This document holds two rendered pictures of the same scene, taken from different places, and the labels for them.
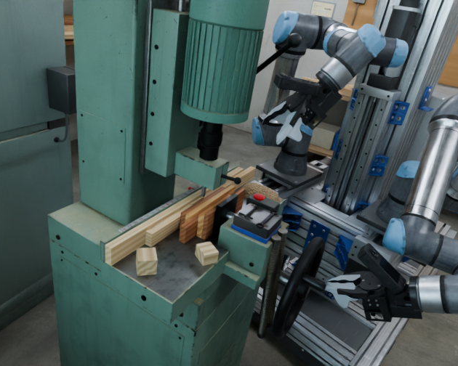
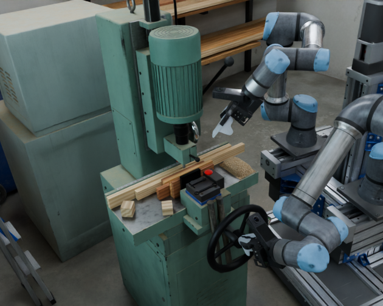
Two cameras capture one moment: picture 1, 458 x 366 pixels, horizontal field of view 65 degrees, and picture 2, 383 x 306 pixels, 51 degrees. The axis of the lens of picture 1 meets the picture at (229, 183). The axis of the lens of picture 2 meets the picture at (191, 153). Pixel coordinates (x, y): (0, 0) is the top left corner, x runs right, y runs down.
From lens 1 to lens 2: 0.79 m
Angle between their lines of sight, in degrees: 26
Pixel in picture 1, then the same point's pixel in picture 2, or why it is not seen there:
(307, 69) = not seen: outside the picture
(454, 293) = (287, 252)
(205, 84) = (160, 100)
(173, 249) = (151, 203)
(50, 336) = not seen: hidden behind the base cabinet
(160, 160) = (153, 142)
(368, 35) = (270, 60)
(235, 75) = (178, 94)
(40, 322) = not seen: hidden behind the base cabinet
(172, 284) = (138, 224)
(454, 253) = (308, 226)
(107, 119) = (124, 115)
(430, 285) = (279, 245)
